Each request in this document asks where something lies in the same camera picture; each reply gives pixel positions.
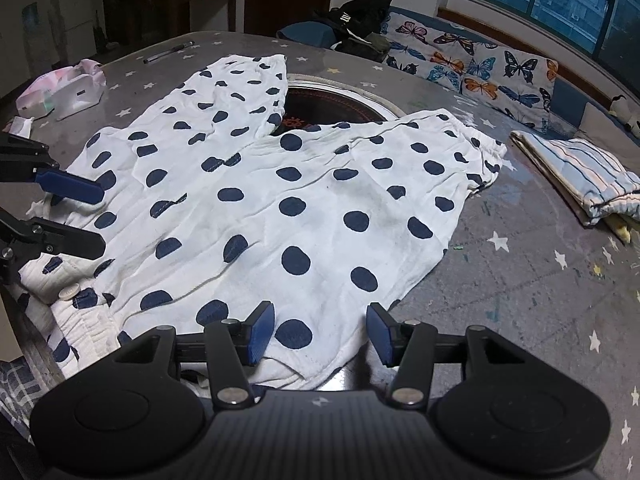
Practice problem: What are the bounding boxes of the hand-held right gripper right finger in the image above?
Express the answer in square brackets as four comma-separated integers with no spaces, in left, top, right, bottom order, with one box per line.
[365,302,527,409]

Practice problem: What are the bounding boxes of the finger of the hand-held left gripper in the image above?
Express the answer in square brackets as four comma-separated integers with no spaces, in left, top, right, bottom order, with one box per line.
[0,132,106,206]
[0,207,107,286]

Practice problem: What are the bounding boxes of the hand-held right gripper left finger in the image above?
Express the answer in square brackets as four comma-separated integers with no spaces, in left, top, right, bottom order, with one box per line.
[114,300,277,409]

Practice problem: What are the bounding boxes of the white navy polka dot pants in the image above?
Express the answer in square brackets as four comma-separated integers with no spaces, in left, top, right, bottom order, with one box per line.
[17,52,508,392]

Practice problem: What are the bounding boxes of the pink white tissue pack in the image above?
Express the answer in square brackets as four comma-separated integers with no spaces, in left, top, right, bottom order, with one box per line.
[16,59,107,121]

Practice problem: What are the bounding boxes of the blue plaid cloth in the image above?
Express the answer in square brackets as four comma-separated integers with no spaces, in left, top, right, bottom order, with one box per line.
[0,359,57,443]

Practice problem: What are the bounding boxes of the black pen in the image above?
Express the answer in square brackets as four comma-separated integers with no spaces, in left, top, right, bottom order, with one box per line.
[143,40,195,65]

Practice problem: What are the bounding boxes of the white refrigerator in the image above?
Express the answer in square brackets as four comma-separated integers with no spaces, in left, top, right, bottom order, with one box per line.
[56,0,99,59]

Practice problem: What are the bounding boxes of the dark wooden sideboard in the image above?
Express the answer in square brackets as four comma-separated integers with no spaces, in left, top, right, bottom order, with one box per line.
[102,0,239,47]

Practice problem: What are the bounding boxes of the round black induction cooktop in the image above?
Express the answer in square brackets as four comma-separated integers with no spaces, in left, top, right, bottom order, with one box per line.
[272,74,410,137]

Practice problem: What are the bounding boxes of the folded striped cloth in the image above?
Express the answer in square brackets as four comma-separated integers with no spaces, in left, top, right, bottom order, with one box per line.
[510,130,640,226]

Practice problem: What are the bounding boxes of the yellow cloth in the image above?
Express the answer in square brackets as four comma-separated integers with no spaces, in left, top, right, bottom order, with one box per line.
[605,214,640,244]

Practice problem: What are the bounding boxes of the butterfly print sofa cover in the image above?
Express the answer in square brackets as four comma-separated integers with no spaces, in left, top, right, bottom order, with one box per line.
[384,7,561,131]

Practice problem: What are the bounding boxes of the blue sofa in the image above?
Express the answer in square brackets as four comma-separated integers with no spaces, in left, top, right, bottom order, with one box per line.
[277,6,640,153]

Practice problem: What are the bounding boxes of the olive green garment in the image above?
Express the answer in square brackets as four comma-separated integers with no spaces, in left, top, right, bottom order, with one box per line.
[334,31,391,64]

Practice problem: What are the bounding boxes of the grey seat cushion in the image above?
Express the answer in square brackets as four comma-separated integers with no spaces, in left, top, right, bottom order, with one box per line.
[579,102,640,150]

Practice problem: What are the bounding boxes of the black bag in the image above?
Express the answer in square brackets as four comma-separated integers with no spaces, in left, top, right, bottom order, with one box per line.
[329,0,393,43]

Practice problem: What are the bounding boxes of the white black plush toy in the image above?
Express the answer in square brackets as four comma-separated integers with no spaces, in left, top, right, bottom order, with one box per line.
[609,94,640,139]

